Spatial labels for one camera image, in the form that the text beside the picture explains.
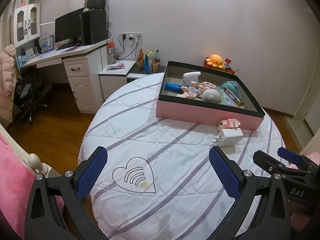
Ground white wall power outlet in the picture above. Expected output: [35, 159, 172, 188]
[121, 32, 143, 41]

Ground white curved holder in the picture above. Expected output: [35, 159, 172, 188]
[182, 72, 201, 87]

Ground blue yellow rectangular box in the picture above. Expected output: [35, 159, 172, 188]
[223, 87, 244, 107]

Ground snack bags cluster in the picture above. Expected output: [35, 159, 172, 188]
[137, 49, 161, 74]

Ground pink padded jacket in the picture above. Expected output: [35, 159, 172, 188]
[1, 44, 16, 122]

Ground pink blanket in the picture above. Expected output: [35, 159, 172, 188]
[1, 128, 60, 239]

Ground white round plush ball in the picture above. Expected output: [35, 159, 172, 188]
[201, 89, 221, 104]

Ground blue comb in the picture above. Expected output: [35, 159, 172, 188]
[164, 82, 184, 94]

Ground orange octopus plush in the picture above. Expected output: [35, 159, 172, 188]
[207, 54, 224, 68]

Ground white desk with drawers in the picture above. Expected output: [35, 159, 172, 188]
[21, 39, 111, 114]

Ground small pink brick figure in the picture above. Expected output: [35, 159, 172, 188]
[217, 119, 241, 131]

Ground white black low cabinet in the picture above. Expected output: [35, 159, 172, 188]
[98, 60, 167, 102]

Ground teal round plastic case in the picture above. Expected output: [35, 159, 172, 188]
[220, 80, 240, 94]

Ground pink black storage box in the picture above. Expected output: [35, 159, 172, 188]
[156, 61, 265, 131]

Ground round pink brick figure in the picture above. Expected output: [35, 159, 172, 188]
[198, 81, 216, 93]

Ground black computer tower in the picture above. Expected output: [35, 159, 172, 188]
[80, 9, 107, 46]

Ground clear packet with label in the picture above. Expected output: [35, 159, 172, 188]
[220, 89, 237, 107]

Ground red cartoon storage box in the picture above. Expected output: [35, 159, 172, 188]
[203, 57, 236, 75]

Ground orange lid water bottle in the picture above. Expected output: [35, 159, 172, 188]
[107, 41, 117, 64]

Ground white power adapter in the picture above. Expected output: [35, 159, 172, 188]
[213, 128, 244, 147]

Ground black speaker box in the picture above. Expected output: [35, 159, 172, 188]
[87, 0, 106, 10]

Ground round striped bed quilt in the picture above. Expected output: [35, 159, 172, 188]
[77, 72, 286, 240]

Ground white glass door cabinet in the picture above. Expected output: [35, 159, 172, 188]
[13, 3, 41, 47]

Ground black office chair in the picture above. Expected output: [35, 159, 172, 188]
[14, 66, 52, 125]

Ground black computer monitor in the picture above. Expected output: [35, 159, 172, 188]
[55, 8, 83, 50]

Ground pink doll figurine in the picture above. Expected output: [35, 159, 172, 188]
[176, 81, 206, 100]

